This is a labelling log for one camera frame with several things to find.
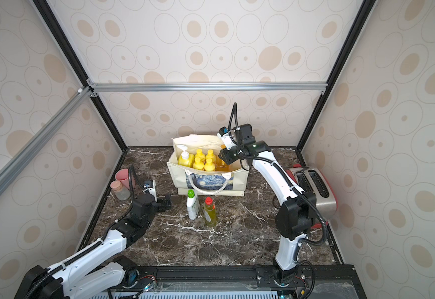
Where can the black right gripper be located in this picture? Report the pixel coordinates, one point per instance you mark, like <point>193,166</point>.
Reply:
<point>228,154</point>

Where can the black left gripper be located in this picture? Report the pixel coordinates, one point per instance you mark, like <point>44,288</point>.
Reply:
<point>164,206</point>

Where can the amber pump soap bottle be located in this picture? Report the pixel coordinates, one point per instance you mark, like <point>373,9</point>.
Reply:
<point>221,165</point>

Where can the cream Starry Night tote bag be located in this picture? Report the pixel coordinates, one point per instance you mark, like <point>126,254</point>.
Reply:
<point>218,183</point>

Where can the orange soap bottle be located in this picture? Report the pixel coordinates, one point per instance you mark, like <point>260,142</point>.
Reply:
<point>198,164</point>
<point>211,155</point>
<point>210,165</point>
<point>200,155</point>

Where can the green bottle red cap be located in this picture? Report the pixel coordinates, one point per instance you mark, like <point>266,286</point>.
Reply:
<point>210,212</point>

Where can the orange soap bottle back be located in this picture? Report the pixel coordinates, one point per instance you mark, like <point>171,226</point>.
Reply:
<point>200,155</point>

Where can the large yellow pump soap bottle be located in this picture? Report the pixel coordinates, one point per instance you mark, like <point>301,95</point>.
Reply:
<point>186,158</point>

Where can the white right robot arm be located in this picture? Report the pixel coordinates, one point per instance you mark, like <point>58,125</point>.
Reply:
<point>297,212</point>

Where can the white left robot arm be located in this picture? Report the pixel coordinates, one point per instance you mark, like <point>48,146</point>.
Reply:
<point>79,276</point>

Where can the white bottle green cap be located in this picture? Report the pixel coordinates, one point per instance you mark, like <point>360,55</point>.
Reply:
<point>192,204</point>

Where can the pink plastic cup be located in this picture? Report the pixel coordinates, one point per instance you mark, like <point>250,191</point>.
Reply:
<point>123,177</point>

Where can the red polka dot toaster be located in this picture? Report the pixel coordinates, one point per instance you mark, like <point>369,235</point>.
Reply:
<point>312,180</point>

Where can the silver aluminium crossbar back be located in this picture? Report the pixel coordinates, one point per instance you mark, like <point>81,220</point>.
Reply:
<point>207,87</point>

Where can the silver aluminium crossbar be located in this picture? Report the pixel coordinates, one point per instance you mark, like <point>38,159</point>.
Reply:
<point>16,165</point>
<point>207,87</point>

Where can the silver aluminium crossbar left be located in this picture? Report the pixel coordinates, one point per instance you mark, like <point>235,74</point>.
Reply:
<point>16,165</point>

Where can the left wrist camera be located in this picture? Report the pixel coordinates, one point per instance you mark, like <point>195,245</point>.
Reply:
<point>150,186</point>

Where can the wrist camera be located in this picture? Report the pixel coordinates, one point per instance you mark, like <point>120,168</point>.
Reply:
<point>228,137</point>
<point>150,186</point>

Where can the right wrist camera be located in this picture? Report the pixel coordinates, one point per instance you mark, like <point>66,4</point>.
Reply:
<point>228,137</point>

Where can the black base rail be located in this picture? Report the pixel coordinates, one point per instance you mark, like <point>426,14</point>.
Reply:
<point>242,282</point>

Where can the black corner frame post right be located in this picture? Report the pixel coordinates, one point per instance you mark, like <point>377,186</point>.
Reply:
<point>351,39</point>

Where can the black corner frame post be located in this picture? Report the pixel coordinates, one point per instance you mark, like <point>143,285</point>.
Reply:
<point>45,11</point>
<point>351,39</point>

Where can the black corner frame post left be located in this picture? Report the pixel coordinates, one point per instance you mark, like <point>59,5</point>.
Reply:
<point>45,11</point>

